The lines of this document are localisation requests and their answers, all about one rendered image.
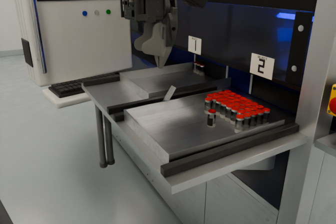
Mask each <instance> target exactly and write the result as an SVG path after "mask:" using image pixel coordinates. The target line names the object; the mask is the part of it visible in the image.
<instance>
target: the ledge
mask: <svg viewBox="0 0 336 224"><path fill-rule="evenodd" d="M314 147H316V148H318V149H320V150H322V151H324V152H326V153H328V154H329V155H331V156H333V157H335V158H336V132H335V133H332V134H329V135H327V136H324V137H322V138H319V139H316V140H315V144H314Z"/></svg>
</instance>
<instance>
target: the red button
mask: <svg viewBox="0 0 336 224"><path fill-rule="evenodd" d="M329 109H330V110H331V112H332V113H334V114H335V115H336V97H334V98H332V99H331V100H330V102H329Z"/></svg>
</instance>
